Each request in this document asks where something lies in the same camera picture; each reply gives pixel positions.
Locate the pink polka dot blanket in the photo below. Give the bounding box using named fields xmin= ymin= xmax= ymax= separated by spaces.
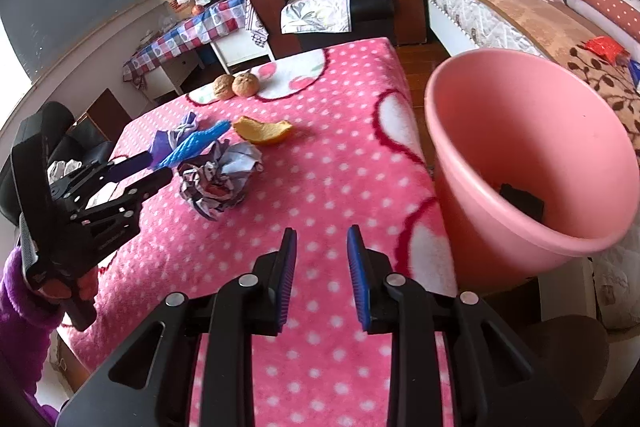
xmin=60 ymin=38 xmax=456 ymax=426

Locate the checkered tablecloth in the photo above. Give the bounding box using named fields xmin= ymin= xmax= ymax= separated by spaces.
xmin=122 ymin=0 xmax=269 ymax=89

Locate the walnut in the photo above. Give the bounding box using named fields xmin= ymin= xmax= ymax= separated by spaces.
xmin=213 ymin=74 xmax=235 ymax=101
xmin=231 ymin=72 xmax=260 ymax=98

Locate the pink plastic bucket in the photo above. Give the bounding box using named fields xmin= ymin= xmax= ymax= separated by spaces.
xmin=424 ymin=49 xmax=639 ymax=293

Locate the white desk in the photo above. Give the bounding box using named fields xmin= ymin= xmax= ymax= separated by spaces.
xmin=142 ymin=29 xmax=274 ymax=102

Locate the bed with patterned bedding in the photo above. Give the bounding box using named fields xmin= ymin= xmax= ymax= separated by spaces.
xmin=426 ymin=0 xmax=639 ymax=145

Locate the orange fruit on desk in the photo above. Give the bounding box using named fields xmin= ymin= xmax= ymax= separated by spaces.
xmin=191 ymin=5 xmax=205 ymax=16

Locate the printed paper ball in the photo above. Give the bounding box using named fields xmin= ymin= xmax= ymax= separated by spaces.
xmin=177 ymin=140 xmax=262 ymax=221

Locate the blue small packet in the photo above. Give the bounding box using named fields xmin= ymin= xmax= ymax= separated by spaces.
xmin=628 ymin=60 xmax=640 ymax=92

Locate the purple face mask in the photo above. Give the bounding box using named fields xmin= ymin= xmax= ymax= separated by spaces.
xmin=149 ymin=112 xmax=198 ymax=169

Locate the right walnut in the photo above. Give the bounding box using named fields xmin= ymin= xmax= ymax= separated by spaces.
xmin=231 ymin=72 xmax=260 ymax=98

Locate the white floral cushion cover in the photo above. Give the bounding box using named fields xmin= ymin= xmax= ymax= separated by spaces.
xmin=280 ymin=0 xmax=352 ymax=35

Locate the black item in bucket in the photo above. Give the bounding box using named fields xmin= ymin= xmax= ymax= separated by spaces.
xmin=499 ymin=183 xmax=544 ymax=223

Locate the purple left sleeve forearm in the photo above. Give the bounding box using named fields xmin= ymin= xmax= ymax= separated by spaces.
xmin=1 ymin=246 xmax=63 ymax=425

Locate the left hand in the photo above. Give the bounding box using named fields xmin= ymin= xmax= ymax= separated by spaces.
xmin=37 ymin=268 xmax=99 ymax=303

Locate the red snack wrapper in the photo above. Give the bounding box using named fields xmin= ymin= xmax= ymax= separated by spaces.
xmin=584 ymin=36 xmax=628 ymax=65

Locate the left walnut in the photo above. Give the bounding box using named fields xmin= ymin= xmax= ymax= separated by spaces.
xmin=213 ymin=74 xmax=235 ymax=101

